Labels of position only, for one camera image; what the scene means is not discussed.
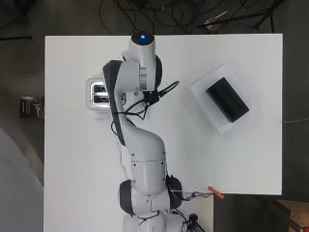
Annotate black rod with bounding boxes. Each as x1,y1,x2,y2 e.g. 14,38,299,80
0,35,33,42

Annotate orange tool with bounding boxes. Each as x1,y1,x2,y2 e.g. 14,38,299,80
207,186,225,199

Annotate dark box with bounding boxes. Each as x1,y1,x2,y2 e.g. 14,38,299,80
18,96,45,121

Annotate steel toaster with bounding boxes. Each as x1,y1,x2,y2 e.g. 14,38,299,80
85,76,127,112

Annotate black block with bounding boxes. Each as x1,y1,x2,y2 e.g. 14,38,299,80
205,76,251,124

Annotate white floor cable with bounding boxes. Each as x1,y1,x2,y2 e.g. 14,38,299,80
283,117,309,124

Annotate black floor cables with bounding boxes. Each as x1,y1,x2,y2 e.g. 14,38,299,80
98,0,202,35

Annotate wooden crate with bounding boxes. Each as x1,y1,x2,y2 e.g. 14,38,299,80
276,199,309,232

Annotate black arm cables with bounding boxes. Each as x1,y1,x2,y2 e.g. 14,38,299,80
110,80,181,136

